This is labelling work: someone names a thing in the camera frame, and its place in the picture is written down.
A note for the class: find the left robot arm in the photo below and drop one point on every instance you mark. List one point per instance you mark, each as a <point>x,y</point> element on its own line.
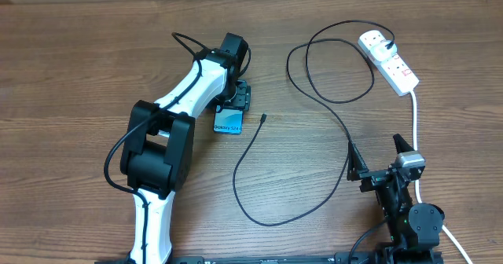
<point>158,148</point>

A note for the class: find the Galaxy S24+ smartphone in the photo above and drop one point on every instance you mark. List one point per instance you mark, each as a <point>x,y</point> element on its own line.
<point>228,121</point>

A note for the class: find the white charger plug adapter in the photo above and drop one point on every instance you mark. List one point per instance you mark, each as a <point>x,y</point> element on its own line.
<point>382,51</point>

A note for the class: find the white power strip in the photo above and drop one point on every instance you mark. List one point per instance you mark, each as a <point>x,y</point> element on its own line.
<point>395,70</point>

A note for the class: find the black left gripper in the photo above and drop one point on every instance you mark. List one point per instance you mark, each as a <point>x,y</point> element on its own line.
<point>240,100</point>

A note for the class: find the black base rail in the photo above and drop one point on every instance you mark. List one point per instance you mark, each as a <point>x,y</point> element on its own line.
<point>337,258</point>

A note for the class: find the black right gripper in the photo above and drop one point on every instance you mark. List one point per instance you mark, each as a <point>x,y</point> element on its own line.
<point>372,177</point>

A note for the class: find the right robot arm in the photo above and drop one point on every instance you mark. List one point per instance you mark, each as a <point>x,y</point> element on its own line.
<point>414,228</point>

